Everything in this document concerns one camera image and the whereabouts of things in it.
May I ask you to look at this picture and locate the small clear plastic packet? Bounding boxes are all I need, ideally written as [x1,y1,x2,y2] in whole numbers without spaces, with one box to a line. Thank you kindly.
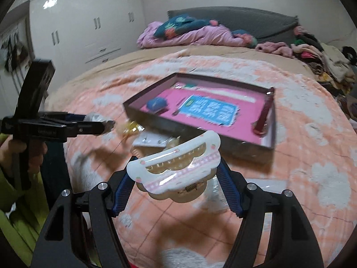
[208,177,233,214]

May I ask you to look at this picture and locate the dark hairpin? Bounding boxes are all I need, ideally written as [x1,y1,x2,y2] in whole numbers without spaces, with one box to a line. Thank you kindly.
[173,98,186,116]

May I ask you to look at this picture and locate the pink printed sheet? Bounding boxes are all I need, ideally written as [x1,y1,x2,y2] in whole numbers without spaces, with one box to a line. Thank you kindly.
[131,80,272,146]

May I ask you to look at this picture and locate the white earring card packet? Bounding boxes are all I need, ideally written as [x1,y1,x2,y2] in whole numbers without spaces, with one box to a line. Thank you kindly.
[132,132,175,149]

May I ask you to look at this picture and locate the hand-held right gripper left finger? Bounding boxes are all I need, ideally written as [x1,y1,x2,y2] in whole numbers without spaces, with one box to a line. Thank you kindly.
[29,170,138,268]

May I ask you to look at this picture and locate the white wardrobe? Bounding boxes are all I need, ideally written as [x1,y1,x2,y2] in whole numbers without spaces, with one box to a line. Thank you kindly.
[28,0,145,70]

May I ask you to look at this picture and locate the white hair claw clip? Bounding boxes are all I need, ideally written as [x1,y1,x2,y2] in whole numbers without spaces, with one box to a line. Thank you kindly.
[126,131,222,203]

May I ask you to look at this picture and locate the red hair clip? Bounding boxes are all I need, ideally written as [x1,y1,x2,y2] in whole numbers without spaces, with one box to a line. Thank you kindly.
[252,87,275,136]

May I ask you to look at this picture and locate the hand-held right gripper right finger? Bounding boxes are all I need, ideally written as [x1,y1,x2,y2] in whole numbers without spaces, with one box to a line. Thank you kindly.
[216,159,326,268]

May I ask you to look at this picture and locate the yellow bangles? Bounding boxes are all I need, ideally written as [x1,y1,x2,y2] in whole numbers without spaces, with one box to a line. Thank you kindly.
[117,120,145,138]

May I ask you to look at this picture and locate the pink quilt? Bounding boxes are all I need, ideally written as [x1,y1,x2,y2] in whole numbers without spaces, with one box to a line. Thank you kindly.
[137,21,251,48]

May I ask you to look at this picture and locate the teal floral blanket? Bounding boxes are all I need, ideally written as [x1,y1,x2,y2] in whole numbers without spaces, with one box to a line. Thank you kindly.
[155,16,258,48]

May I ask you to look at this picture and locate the person's left hand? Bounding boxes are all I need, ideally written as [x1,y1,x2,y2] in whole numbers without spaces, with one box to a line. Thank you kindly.
[0,138,48,179]

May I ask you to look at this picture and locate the beige bed sheet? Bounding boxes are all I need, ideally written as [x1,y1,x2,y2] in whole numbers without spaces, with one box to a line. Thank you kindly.
[53,46,304,90]

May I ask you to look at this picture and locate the pink fluffy garment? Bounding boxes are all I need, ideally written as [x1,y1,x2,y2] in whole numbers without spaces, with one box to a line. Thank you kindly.
[257,41,293,58]

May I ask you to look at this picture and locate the pile of clothes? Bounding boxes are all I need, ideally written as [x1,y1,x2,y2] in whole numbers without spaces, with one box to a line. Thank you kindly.
[291,25,357,95]

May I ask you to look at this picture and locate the small blue box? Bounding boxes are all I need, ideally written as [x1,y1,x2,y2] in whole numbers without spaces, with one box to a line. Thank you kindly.
[146,98,170,114]

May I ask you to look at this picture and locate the person's left forearm green sleeve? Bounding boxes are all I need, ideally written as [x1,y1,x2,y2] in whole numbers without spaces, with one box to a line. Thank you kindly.
[0,165,92,268]

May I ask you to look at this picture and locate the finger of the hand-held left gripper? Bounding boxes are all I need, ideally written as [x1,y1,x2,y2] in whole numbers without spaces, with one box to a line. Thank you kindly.
[45,111,90,124]
[66,119,116,137]

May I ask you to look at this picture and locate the grey shallow cardboard box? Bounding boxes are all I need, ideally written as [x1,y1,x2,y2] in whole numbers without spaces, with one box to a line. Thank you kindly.
[123,72,277,149]

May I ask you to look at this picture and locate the hanging dark bags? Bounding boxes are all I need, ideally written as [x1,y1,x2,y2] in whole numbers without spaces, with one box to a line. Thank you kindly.
[0,33,31,73]

